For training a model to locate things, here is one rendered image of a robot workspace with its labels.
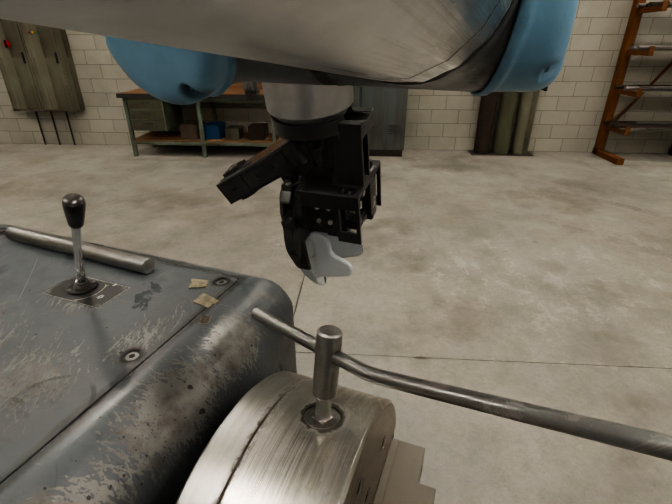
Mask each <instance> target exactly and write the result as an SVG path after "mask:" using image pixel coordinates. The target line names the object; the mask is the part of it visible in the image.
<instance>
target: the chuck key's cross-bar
mask: <svg viewBox="0 0 672 504"><path fill-rule="evenodd" d="M251 316H252V318H254V319H255V320H257V321H259V322H261V323H263V324H264V325H266V326H268V327H270V328H271V329H273V330H275V331H277V332H279V333H280V334H282V335H284V336H286V337H287V338H289V339H291V340H293V341H295V342H296V343H298V344H300V345H302V346H303V347H305V348H307V349H309V350H311V351H312V352H314V353H315V348H316V337H314V336H312V335H310V334H308V333H306V332H304V331H302V330H301V329H299V328H297V327H295V326H293V325H291V324H289V323H287V322H285V321H284V320H282V319H280V318H278V317H276V316H274V315H272V314H270V313H268V312H267V311H265V310H263V309H261V308H259V307H256V308H254V309H253V311H252V313H251ZM331 362H332V363H334V364H335V365H337V366H339V367H341V368H343V369H344V370H346V371H348V372H350V373H351V374H353V375H355V376H357V377H359V378H360V379H362V380H364V381H367V382H369V383H372V384H375V385H379V386H383V387H387V388H391V389H395V390H398V391H402V392H406V393H410V394H414V395H418V396H422V397H426V398H429V399H433V400H437V401H441V402H445V403H449V404H453V405H456V406H460V407H464V408H468V409H472V410H476V411H480V412H483V413H487V414H491V415H495V416H499V417H503V418H507V419H510V420H514V421H518V422H522V423H526V424H530V425H534V426H537V427H541V428H545V429H549V430H553V431H557V432H561V433H565V434H568V435H572V436H576V437H580V438H584V439H588V440H592V441H595V442H599V443H603V444H607V445H611V446H615V447H619V448H622V449H626V450H630V451H634V452H638V453H642V454H646V455H649V456H653V457H657V458H661V459H665V460H669V461H672V435H669V434H664V433H660V432H655V431H651V430H646V429H642V428H638V427H633V426H629V425H624V424H620V423H615V422H611V421H607V420H602V419H598V418H593V417H589V416H585V415H580V414H576V413H571V412H567V411H562V410H558V409H554V408H549V407H545V406H540V405H536V404H532V403H527V402H523V401H518V400H514V399H509V398H505V397H501V396H496V395H492V394H487V393H483V392H479V391H474V390H470V389H465V388H461V387H456V386H452V385H448V384H443V383H439V382H434V381H430V380H426V379H421V378H417V377H412V376H408V375H403V374H399V373H395V372H390V371H386V370H381V369H377V368H374V367H371V366H369V365H367V364H365V363H363V362H361V361H359V360H357V359H355V358H353V357H351V356H350V355H348V354H346V353H344V352H342V351H340V350H339V351H337V352H336V353H334V354H333V356H332V357H331Z"/></svg>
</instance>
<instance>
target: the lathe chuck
mask: <svg viewBox="0 0 672 504"><path fill-rule="evenodd" d="M312 388H313V378H311V379H307V380H304V381H302V382H300V383H299V384H297V385H296V386H294V387H293V388H292V389H291V390H290V391H288V392H287V393H286V394H285V395H284V396H283V397H282V399H281V400H280V401H279V402H278V403H277V404H276V406H275V407H274V408H273V409H272V411H271V412H270V413H269V415H268V416H267V417H266V419H265V420H264V422H263V423H262V425H261V426H260V428H259V429H258V431H257V432H256V434H255V435H254V437H253V439H252V440H251V442H250V444H249V445H248V447H247V449H246V451H245V452H244V454H243V456H242V458H241V460H240V462H239V463H238V465H237V467H236V469H235V471H234V473H233V475H232V477H231V479H230V481H229V483H228V485H227V487H226V490H225V492H224V494H223V496H222V498H221V500H220V503H219V504H372V502H373V498H374V495H375V492H376V489H377V485H378V482H379V479H380V476H381V472H382V469H383V466H384V463H385V459H386V456H387V453H388V450H389V446H390V443H391V440H392V437H393V433H394V430H395V427H396V412H395V407H394V405H393V403H392V401H391V400H389V399H386V398H382V397H379V396H375V395H371V394H368V393H364V392H361V391H357V390H354V389H350V388H347V387H343V386H340V385H338V389H337V395H336V397H335V398H333V399H332V405H331V408H333V409H335V410H336V411H337V412H338V413H339V415H340V417H341V421H340V422H339V423H338V424H337V425H336V426H334V427H332V428H329V429H316V428H313V427H311V426H309V425H308V424H307V423H306V422H305V420H304V414H305V412H306V411H307V410H308V409H310V408H312V407H315V406H316V397H315V396H314V395H313V393H312Z"/></svg>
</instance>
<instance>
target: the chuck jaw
mask: <svg viewBox="0 0 672 504"><path fill-rule="evenodd" d="M424 456H425V448H424V447H420V446H417V445H414V444H411V443H408V442H404V441H401V440H398V439H395V438H394V433H393V437H392V440H391V443H390V446H389V450H388V453H387V456H386V459H385V463H384V466H383V469H382V472H381V476H380V479H379V482H378V485H377V489H376V492H375V495H374V498H373V502H372V504H434V500H435V493H436V489H434V488H432V487H430V486H426V485H424V484H420V479H421V474H422V470H423V464H424Z"/></svg>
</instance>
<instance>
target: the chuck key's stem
mask: <svg viewBox="0 0 672 504"><path fill-rule="evenodd" d="M342 336H343V332H342V330H341V329H340V328H338V327H336V326H333V325H324V326H321V327H320V328H318V329H317V335H316V348H315V361H314V375H313V388H312V393H313V395H314V396H315V397H316V408H315V415H313V416H312V418H314V419H315V420H317V421H318V422H320V423H321V424H324V423H325V422H327V421H328V420H330V419H331V418H333V417H332V416H331V405H332V399H333V398H335V397H336V395H337V389H338V379H339V368H340V367H339V366H337V365H335V364H334V363H332V362H331V357H332V356H333V354H334V353H336V352H337V351H339V350H340V351H341V347H342Z"/></svg>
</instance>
